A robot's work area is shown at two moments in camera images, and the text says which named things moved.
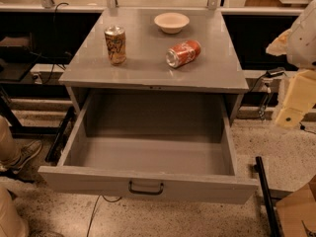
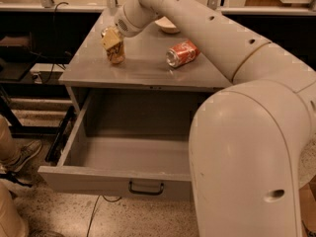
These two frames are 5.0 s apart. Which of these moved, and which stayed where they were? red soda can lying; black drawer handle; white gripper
Moved: white gripper
Stayed: black drawer handle; red soda can lying
